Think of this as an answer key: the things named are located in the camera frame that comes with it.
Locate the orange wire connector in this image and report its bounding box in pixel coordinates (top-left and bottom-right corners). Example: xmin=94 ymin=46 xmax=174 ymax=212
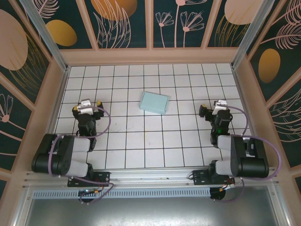
xmin=220 ymin=181 xmax=236 ymax=192

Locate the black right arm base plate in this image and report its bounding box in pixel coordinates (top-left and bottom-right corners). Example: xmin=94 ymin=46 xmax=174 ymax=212
xmin=192 ymin=169 xmax=236 ymax=186

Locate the grey metal sheet panel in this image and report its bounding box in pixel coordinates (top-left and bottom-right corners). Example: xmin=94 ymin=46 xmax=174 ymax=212
xmin=14 ymin=186 xmax=289 ymax=226

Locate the aluminium frame post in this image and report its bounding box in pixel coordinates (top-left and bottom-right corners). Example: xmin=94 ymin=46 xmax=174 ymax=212
xmin=19 ymin=0 xmax=71 ymax=73
xmin=231 ymin=0 xmax=278 ymax=69

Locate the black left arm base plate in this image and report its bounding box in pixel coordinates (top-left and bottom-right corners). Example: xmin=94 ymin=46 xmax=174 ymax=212
xmin=67 ymin=171 xmax=111 ymax=188

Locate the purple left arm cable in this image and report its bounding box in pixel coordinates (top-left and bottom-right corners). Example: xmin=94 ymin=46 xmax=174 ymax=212
xmin=48 ymin=107 xmax=115 ymax=205

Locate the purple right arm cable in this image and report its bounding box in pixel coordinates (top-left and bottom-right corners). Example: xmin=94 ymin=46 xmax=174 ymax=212
xmin=213 ymin=105 xmax=283 ymax=203

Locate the light blue paper box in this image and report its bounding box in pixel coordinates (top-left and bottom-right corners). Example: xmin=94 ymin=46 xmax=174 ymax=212
xmin=139 ymin=91 xmax=170 ymax=116

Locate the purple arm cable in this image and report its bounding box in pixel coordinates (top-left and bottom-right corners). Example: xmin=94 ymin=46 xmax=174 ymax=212
xmin=213 ymin=105 xmax=283 ymax=203
xmin=48 ymin=107 xmax=115 ymax=205

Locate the small electronics board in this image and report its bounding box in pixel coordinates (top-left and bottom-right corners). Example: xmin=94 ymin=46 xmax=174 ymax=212
xmin=78 ymin=188 xmax=100 ymax=196

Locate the aluminium mounting rail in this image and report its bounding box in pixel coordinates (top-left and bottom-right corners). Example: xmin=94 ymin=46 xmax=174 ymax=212
xmin=22 ymin=166 xmax=282 ymax=189

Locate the slotted grey cable duct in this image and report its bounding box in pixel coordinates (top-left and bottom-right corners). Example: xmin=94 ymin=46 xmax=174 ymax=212
xmin=32 ymin=187 xmax=212 ymax=199

